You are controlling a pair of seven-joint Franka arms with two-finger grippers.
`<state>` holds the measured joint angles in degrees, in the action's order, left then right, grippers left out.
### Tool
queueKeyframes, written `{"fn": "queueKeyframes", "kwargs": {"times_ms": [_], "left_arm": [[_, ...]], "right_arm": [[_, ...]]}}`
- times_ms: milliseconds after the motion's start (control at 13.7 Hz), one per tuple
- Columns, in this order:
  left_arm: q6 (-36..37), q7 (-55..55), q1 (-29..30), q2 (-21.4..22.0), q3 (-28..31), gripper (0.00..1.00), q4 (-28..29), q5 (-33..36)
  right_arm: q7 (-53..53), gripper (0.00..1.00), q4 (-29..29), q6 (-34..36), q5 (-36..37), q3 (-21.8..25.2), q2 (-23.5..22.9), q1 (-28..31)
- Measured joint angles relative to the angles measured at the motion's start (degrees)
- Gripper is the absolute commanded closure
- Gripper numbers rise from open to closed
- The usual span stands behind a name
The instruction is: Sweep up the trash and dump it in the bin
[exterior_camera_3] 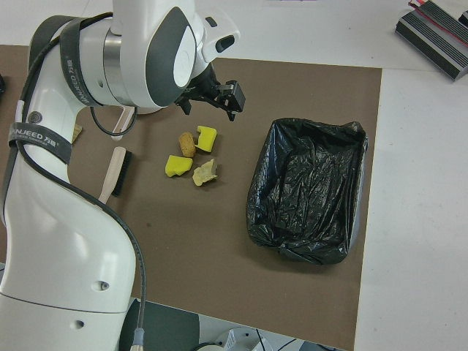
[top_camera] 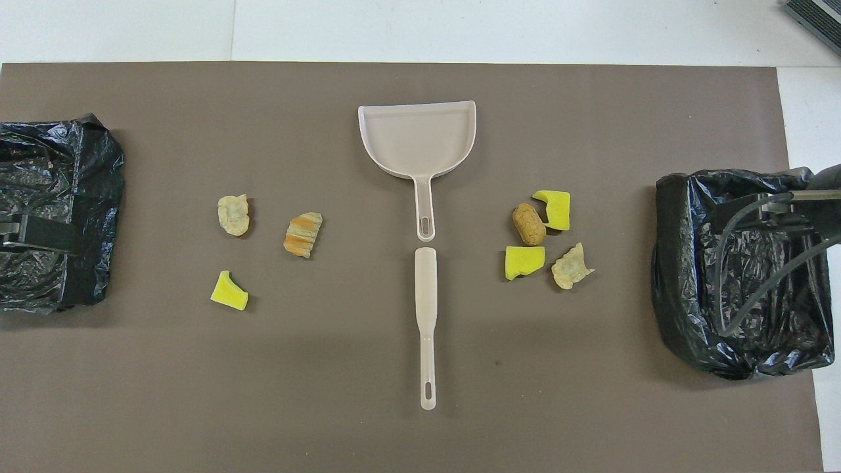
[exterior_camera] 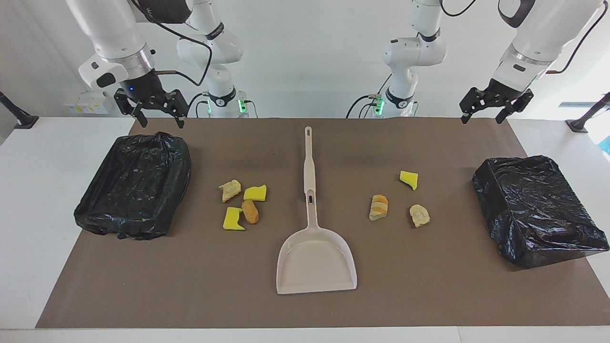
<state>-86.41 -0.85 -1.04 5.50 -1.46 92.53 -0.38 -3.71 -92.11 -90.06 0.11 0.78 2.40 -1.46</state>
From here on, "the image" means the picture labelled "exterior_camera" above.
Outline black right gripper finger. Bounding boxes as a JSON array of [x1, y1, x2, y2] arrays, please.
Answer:
[[114, 90, 147, 127], [160, 90, 187, 129]]

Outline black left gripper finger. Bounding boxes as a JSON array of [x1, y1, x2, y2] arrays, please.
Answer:
[[460, 87, 491, 124], [496, 90, 534, 124]]

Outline pale sponge piece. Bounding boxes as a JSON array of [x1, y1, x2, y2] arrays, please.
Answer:
[[219, 180, 242, 203]]

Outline beige bread chunk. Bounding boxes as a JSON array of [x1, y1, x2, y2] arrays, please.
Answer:
[[409, 204, 430, 228]]

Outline notched yellow sponge piece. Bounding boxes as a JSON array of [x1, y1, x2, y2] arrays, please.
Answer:
[[223, 207, 246, 231]]

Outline brown bread roll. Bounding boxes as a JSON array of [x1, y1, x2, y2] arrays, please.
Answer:
[[241, 200, 259, 224]]

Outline striped orange bread piece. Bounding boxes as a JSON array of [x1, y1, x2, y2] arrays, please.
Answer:
[[369, 194, 389, 221]]

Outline beige hand brush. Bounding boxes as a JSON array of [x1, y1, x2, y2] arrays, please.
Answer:
[[304, 126, 316, 195]]

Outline beige plastic dustpan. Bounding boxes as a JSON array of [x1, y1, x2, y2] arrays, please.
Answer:
[[276, 190, 358, 294]]

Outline black bag lined bin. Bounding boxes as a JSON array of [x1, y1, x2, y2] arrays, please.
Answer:
[[472, 155, 610, 269], [74, 132, 192, 240]]

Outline white power strip box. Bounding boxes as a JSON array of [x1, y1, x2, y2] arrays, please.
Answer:
[[63, 91, 114, 115]]

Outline black stand foot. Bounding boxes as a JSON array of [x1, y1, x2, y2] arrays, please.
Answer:
[[0, 91, 40, 130], [566, 92, 610, 133]]

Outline brown table mat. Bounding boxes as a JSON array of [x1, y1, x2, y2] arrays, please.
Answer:
[[36, 118, 610, 329]]

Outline black right base cables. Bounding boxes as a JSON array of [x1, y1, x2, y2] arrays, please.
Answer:
[[187, 92, 258, 118]]

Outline black base cables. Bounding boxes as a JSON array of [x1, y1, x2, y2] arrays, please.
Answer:
[[346, 74, 383, 118], [187, 92, 258, 118]]

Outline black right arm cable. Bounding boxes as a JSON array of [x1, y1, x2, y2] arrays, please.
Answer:
[[131, 0, 214, 87]]

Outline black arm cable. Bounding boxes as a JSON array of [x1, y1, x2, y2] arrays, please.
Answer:
[[546, 2, 610, 74], [131, 0, 214, 87]]

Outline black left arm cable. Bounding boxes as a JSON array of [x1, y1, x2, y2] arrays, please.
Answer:
[[546, 2, 610, 74]]

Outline black left base cables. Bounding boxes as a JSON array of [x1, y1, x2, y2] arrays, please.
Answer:
[[346, 74, 383, 118]]

